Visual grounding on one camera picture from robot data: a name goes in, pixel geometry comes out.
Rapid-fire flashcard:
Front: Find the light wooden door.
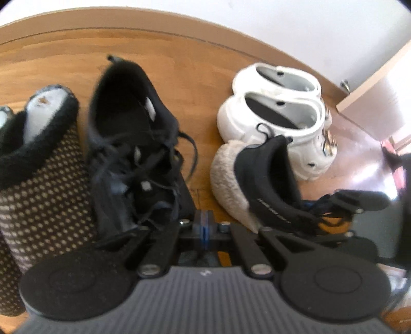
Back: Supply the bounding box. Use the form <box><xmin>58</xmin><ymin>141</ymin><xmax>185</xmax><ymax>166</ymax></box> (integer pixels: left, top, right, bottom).
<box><xmin>337</xmin><ymin>42</ymin><xmax>411</xmax><ymax>151</ymax></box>

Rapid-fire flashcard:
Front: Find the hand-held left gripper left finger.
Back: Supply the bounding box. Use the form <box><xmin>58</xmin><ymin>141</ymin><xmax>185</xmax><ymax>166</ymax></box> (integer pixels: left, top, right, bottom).
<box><xmin>96</xmin><ymin>210</ymin><xmax>204</xmax><ymax>277</ymax></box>

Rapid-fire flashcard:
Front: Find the white clog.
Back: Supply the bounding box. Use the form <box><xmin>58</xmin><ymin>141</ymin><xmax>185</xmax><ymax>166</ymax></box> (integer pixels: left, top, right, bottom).
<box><xmin>232</xmin><ymin>63</ymin><xmax>322</xmax><ymax>100</ymax></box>
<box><xmin>217</xmin><ymin>91</ymin><xmax>338</xmax><ymax>181</ymax></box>

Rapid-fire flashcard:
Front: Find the polka dot fur-lined slipper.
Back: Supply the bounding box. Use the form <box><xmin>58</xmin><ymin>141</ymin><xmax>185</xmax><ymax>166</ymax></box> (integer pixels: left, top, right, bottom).
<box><xmin>0</xmin><ymin>106</ymin><xmax>27</xmax><ymax>317</ymax></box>
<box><xmin>0</xmin><ymin>84</ymin><xmax>97</xmax><ymax>277</ymax></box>

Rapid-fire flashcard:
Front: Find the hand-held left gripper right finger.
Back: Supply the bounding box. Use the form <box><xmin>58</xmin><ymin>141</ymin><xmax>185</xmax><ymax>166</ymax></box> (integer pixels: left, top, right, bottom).
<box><xmin>203</xmin><ymin>210</ymin><xmax>320</xmax><ymax>278</ymax></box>

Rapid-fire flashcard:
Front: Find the black shoe with fleece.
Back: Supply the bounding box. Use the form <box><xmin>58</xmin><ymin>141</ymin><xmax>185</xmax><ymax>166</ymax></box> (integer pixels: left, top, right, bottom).
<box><xmin>234</xmin><ymin>124</ymin><xmax>322</xmax><ymax>233</ymax></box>

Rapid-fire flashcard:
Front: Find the black lace-up sneaker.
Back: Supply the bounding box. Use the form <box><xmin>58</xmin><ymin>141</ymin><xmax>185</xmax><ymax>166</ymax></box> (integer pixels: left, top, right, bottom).
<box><xmin>87</xmin><ymin>55</ymin><xmax>200</xmax><ymax>238</ymax></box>

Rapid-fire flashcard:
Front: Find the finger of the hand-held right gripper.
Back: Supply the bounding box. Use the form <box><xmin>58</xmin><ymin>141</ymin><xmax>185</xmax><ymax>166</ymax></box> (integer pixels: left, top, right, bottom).
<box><xmin>303</xmin><ymin>189</ymin><xmax>391</xmax><ymax>216</ymax></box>
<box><xmin>313</xmin><ymin>231</ymin><xmax>380</xmax><ymax>259</ymax></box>

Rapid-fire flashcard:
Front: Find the wooden baseboard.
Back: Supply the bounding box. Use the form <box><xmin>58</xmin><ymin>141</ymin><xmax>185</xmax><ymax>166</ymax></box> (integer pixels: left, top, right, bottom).
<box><xmin>0</xmin><ymin>8</ymin><xmax>354</xmax><ymax>94</ymax></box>

